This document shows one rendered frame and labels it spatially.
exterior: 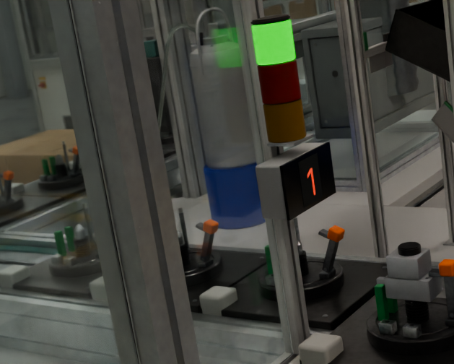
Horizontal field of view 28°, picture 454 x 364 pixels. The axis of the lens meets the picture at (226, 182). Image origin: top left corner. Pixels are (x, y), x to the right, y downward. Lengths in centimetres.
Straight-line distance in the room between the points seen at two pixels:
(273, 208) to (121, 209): 71
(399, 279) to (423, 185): 121
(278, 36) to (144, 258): 71
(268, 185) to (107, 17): 72
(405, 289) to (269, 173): 25
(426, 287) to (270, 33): 38
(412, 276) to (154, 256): 79
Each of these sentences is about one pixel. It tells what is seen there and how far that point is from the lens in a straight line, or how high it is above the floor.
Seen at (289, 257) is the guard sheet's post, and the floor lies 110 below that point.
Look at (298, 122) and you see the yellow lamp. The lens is 115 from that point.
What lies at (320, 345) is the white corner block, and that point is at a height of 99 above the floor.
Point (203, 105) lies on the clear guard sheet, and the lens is 107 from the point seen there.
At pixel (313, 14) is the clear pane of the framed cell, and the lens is 235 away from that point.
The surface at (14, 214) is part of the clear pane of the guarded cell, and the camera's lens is 40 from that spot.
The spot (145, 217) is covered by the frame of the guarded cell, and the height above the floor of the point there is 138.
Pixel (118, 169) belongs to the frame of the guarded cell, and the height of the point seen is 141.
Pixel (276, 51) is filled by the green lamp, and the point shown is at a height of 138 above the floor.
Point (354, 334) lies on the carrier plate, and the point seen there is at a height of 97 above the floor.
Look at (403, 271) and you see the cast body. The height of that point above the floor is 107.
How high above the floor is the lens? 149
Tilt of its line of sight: 14 degrees down
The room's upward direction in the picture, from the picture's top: 9 degrees counter-clockwise
